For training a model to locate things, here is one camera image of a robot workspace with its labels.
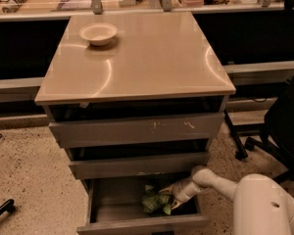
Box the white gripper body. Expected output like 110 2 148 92
172 177 205 204

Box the green rice chip bag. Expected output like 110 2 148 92
141 185 172 215

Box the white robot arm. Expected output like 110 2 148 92
163 165 294 235

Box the middle drawer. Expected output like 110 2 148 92
69 152 210 180

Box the drawer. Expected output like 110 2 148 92
49 113 223 149
76 172 210 235
69 152 210 180

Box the bottom drawer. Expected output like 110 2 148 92
76 172 210 235

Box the top drawer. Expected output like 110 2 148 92
49 113 223 149

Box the grey drawer cabinet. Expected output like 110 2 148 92
34 11 237 235

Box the black office chair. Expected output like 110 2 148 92
244 0 294 186

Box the black chair leg left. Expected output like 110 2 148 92
0 199 16 215

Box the white bowl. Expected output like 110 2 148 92
79 23 118 46

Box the black coiled tool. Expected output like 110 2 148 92
2 0 27 14

